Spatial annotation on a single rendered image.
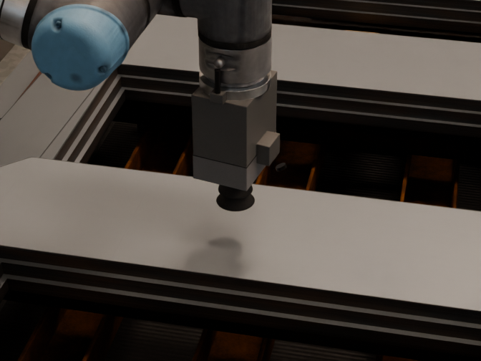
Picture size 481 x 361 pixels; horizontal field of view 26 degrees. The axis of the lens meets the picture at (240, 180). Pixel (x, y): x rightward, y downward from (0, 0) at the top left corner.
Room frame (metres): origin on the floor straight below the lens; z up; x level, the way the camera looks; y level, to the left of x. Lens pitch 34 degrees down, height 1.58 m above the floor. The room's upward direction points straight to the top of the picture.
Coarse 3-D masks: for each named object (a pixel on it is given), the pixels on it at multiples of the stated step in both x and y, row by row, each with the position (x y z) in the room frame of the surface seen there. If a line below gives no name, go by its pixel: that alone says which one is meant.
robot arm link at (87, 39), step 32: (0, 0) 0.85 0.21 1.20; (32, 0) 0.85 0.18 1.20; (64, 0) 0.85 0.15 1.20; (96, 0) 0.85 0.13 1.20; (128, 0) 0.88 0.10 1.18; (0, 32) 0.85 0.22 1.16; (32, 32) 0.84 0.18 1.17; (64, 32) 0.81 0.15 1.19; (96, 32) 0.81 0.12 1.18; (128, 32) 0.85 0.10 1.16; (64, 64) 0.81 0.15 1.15; (96, 64) 0.81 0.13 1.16
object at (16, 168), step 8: (24, 160) 1.10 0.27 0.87; (0, 168) 1.08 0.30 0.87; (8, 168) 1.08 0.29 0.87; (16, 168) 1.08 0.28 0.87; (24, 168) 1.08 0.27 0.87; (0, 176) 1.06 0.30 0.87; (8, 176) 1.06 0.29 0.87; (16, 176) 1.06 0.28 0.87; (0, 184) 1.05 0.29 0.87; (8, 184) 1.05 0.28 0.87; (0, 192) 1.03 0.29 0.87; (8, 192) 1.03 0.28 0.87; (0, 200) 1.01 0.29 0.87
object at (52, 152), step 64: (320, 0) 1.63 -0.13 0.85; (384, 0) 1.61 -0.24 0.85; (448, 0) 1.59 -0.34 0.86; (64, 128) 1.18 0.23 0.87; (448, 128) 1.25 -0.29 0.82; (0, 256) 0.93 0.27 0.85; (64, 256) 0.91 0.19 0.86; (256, 320) 0.85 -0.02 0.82; (320, 320) 0.84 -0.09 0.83; (384, 320) 0.83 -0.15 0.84; (448, 320) 0.82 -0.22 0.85
